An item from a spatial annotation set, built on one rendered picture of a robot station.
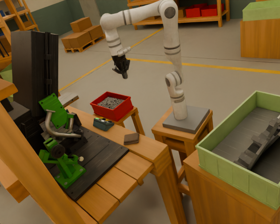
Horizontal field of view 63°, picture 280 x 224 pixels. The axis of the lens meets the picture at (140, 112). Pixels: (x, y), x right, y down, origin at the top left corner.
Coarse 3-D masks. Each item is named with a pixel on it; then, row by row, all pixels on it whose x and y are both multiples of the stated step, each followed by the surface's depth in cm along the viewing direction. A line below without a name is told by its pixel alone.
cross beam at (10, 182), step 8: (0, 160) 98; (0, 168) 94; (8, 168) 92; (0, 176) 89; (8, 176) 88; (8, 184) 84; (16, 184) 85; (16, 192) 86; (24, 192) 88; (16, 200) 86
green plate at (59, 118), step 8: (48, 96) 145; (56, 96) 148; (40, 104) 142; (48, 104) 145; (56, 104) 148; (56, 112) 148; (64, 112) 151; (56, 120) 148; (64, 120) 151; (56, 128) 148
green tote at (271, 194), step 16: (256, 96) 147; (272, 96) 138; (240, 112) 139; (224, 128) 132; (208, 144) 126; (208, 160) 118; (224, 160) 107; (224, 176) 115; (240, 176) 105; (256, 176) 96; (256, 192) 102; (272, 192) 95; (272, 208) 100
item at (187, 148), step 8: (208, 128) 161; (160, 136) 158; (200, 136) 155; (168, 144) 161; (176, 144) 156; (184, 144) 149; (192, 144) 144; (184, 152) 156; (192, 152) 148; (176, 176) 186; (184, 176) 215; (184, 192) 187
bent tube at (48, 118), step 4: (48, 112) 142; (48, 116) 142; (48, 120) 141; (48, 124) 142; (48, 128) 142; (48, 132) 142; (52, 132) 143; (56, 132) 145; (56, 136) 145; (60, 136) 146; (64, 136) 148; (68, 136) 150; (72, 136) 151; (76, 136) 153; (80, 136) 155
